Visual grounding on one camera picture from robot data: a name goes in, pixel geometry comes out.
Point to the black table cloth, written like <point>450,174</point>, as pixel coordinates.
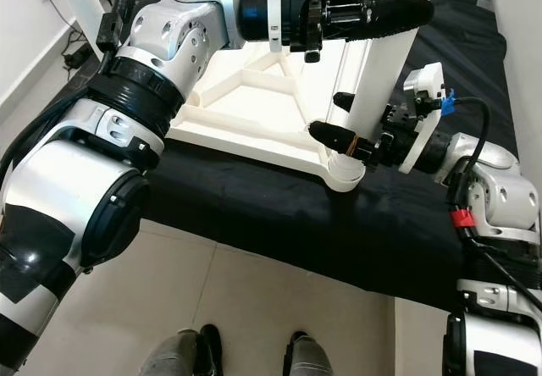
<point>262,232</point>

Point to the white plastic table top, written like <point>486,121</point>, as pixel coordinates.
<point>246,122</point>

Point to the tan rubber band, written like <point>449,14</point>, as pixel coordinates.
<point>354,146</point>

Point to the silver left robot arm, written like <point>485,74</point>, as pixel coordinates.
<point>76,190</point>

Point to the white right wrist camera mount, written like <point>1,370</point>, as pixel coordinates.
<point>428,84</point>

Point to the clear tape small patch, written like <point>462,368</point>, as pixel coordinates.
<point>487,3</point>

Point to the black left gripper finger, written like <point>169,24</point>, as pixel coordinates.
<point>385,19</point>

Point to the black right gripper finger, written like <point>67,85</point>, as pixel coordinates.
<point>337,139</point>
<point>345,102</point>

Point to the black power strip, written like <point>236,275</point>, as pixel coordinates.
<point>79,56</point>

